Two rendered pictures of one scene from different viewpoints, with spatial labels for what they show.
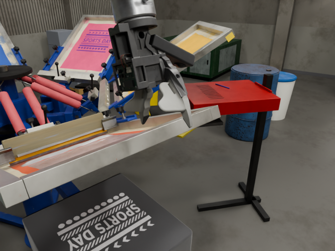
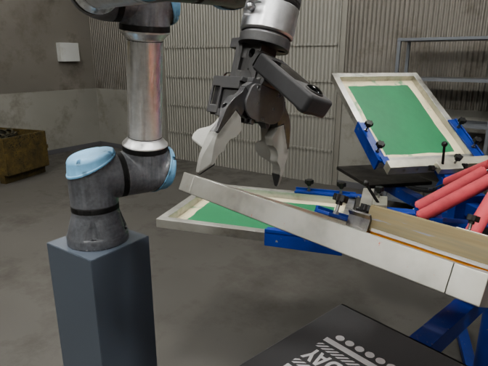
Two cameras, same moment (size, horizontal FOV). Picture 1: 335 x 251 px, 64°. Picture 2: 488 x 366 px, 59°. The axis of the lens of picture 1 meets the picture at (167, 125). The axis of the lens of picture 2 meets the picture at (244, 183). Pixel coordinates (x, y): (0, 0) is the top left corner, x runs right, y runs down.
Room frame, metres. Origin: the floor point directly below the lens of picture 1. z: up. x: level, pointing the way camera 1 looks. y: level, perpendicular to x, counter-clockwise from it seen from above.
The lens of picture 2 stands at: (0.48, -0.57, 1.65)
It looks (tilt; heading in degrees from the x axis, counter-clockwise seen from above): 16 degrees down; 90
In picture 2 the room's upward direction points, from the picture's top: straight up
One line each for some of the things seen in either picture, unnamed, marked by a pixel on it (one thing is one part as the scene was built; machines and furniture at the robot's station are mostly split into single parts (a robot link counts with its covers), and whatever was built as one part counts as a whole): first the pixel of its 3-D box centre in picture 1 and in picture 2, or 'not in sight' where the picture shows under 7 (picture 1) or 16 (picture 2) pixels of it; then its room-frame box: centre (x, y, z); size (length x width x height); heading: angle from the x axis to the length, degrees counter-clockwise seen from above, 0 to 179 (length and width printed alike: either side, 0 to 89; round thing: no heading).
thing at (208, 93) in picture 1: (224, 96); not in sight; (1.86, -0.42, 1.06); 0.61 x 0.46 x 0.12; 102
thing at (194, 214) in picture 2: not in sight; (295, 197); (0.72, 1.26, 1.05); 1.08 x 0.61 x 0.23; 162
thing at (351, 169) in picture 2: not in sight; (421, 201); (1.44, 1.63, 0.91); 1.34 x 0.41 x 0.08; 102
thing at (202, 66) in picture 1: (193, 55); not in sight; (7.03, -0.68, 0.37); 1.87 x 1.71 x 0.74; 55
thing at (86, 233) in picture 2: not in sight; (96, 221); (0.11, 0.46, 1.25); 0.15 x 0.15 x 0.10
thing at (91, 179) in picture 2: not in sight; (95, 176); (0.12, 0.46, 1.37); 0.13 x 0.12 x 0.14; 35
